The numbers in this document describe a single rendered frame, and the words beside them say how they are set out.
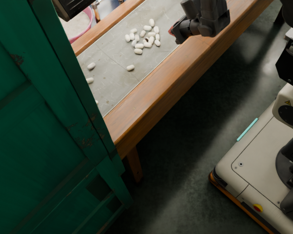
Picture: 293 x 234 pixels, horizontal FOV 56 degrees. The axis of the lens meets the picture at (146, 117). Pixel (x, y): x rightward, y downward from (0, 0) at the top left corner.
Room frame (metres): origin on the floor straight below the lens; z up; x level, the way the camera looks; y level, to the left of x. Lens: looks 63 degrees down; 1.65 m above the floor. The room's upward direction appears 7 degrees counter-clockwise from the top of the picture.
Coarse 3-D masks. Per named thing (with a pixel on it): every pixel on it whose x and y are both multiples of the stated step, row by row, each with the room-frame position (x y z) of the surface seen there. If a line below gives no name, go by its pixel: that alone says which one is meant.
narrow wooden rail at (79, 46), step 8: (128, 0) 1.08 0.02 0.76; (136, 0) 1.08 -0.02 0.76; (144, 0) 1.09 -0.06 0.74; (120, 8) 1.04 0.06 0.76; (128, 8) 1.03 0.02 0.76; (112, 16) 0.99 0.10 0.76; (120, 16) 0.99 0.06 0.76; (96, 24) 0.96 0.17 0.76; (104, 24) 0.95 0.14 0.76; (112, 24) 0.95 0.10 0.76; (88, 32) 0.91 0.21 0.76; (96, 32) 0.91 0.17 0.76; (104, 32) 0.92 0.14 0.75; (80, 40) 0.87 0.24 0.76; (88, 40) 0.87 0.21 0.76; (96, 40) 0.88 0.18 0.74; (80, 48) 0.83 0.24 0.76
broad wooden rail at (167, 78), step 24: (240, 0) 0.99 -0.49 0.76; (264, 0) 1.06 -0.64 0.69; (240, 24) 0.92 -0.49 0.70; (192, 48) 0.75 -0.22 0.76; (216, 48) 0.79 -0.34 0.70; (168, 72) 0.65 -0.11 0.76; (192, 72) 0.67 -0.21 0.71; (144, 96) 0.55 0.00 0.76; (168, 96) 0.57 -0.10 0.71; (120, 120) 0.46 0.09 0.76; (144, 120) 0.47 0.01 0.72; (120, 144) 0.38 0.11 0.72
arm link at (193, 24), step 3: (195, 18) 0.67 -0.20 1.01; (192, 21) 0.68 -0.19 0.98; (195, 21) 0.67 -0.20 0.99; (198, 21) 0.66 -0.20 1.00; (192, 24) 0.67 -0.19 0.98; (195, 24) 0.66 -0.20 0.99; (198, 24) 0.65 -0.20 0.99; (192, 27) 0.67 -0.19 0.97; (195, 27) 0.66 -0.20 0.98; (192, 30) 0.66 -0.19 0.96; (195, 30) 0.65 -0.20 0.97; (198, 30) 0.65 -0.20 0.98; (192, 33) 0.66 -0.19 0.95; (195, 33) 0.65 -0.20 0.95; (198, 33) 0.65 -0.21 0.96
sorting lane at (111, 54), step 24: (168, 0) 1.08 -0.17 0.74; (120, 24) 0.96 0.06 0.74; (144, 24) 0.95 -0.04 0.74; (168, 24) 0.93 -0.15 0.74; (96, 48) 0.84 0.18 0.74; (120, 48) 0.82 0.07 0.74; (144, 48) 0.80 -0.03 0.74; (168, 48) 0.79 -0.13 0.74; (96, 72) 0.71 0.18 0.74; (120, 72) 0.69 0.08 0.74; (144, 72) 0.68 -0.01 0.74; (96, 96) 0.59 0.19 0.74; (120, 96) 0.58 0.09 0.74
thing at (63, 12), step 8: (56, 0) 0.71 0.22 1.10; (64, 0) 0.72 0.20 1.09; (72, 0) 0.73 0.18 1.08; (80, 0) 0.74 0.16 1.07; (88, 0) 0.75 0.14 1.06; (56, 8) 0.71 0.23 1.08; (64, 8) 0.70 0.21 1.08; (72, 8) 0.71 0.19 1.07; (80, 8) 0.72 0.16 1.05; (64, 16) 0.68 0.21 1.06; (72, 16) 0.70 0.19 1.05
